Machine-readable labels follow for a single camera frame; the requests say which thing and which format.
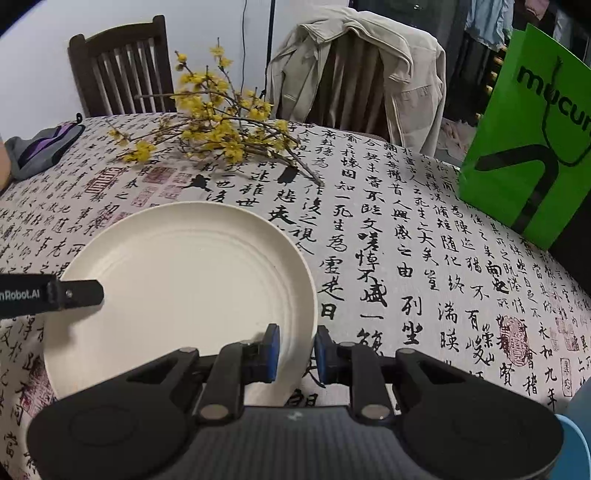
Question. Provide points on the dark wooden chair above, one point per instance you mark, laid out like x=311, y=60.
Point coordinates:
x=120, y=69

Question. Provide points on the light blue hanging garment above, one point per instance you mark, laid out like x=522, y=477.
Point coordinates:
x=489, y=18

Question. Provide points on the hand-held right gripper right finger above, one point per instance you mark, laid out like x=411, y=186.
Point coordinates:
x=321, y=355

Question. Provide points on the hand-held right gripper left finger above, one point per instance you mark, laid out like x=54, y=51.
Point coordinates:
x=272, y=350

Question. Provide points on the yellow flower branch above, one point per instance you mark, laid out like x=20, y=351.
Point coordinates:
x=217, y=134

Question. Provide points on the beige jacket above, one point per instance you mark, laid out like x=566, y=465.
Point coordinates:
x=406, y=92

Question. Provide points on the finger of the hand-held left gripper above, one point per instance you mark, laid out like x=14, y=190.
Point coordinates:
x=83, y=293

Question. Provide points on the blue bowl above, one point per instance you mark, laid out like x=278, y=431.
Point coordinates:
x=570, y=434

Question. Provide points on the calligraphy print tablecloth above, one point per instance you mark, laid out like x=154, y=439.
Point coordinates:
x=392, y=230

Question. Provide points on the pink ribbed suitcase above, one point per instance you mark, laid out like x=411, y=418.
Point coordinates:
x=2, y=166

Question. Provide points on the brown chair under jacket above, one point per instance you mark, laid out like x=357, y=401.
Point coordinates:
x=351, y=83

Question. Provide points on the green paper bag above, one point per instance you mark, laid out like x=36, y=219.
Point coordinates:
x=498, y=138

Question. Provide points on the cream plate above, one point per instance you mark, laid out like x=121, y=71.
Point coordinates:
x=184, y=277

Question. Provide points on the grey purple cloth pouch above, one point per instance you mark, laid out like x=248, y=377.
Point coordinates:
x=32, y=152

